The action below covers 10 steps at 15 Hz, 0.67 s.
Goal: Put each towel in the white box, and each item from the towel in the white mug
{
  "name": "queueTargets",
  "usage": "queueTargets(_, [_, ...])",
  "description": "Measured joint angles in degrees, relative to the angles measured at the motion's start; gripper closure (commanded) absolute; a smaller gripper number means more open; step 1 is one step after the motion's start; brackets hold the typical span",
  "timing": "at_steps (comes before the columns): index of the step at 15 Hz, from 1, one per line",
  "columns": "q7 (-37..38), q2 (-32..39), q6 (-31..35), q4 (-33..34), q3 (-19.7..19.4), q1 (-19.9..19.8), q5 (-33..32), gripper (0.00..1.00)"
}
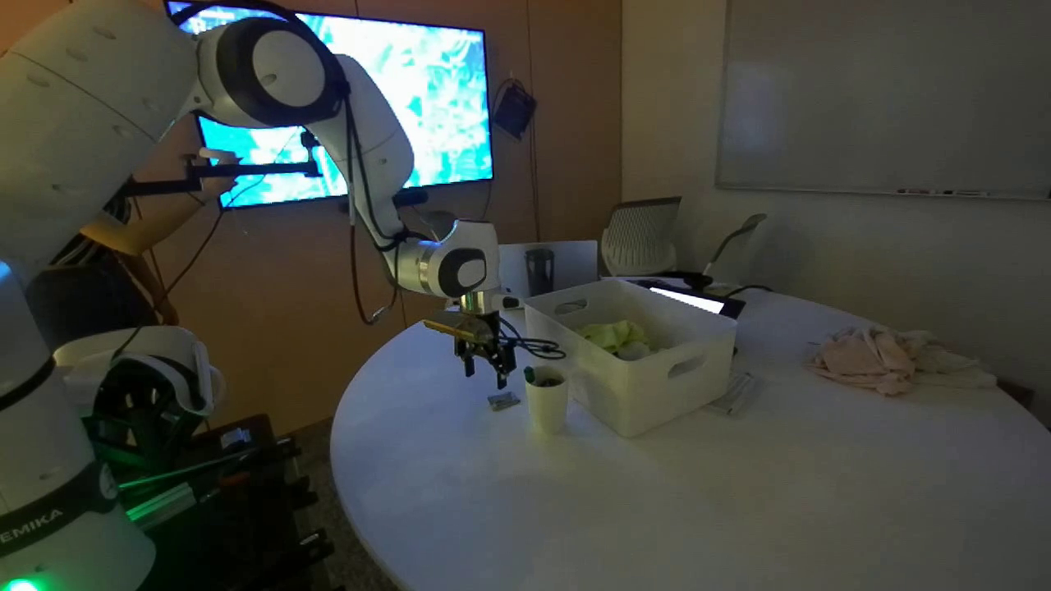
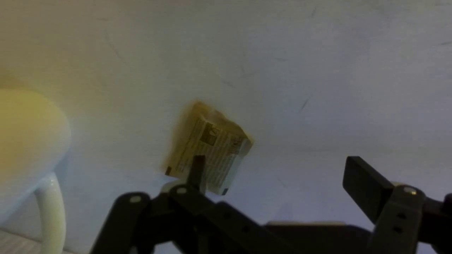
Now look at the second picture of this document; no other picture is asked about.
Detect small tan rectangular block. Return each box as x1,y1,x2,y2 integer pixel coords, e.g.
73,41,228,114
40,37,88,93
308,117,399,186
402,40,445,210
163,99,255,198

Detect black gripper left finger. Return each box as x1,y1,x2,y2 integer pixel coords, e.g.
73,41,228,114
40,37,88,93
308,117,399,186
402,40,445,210
91,154,266,254

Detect white ceramic mug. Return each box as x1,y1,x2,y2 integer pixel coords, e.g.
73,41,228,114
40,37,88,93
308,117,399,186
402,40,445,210
0,88,74,254

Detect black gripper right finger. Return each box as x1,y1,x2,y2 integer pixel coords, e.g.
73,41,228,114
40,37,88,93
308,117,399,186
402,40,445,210
341,155,452,254

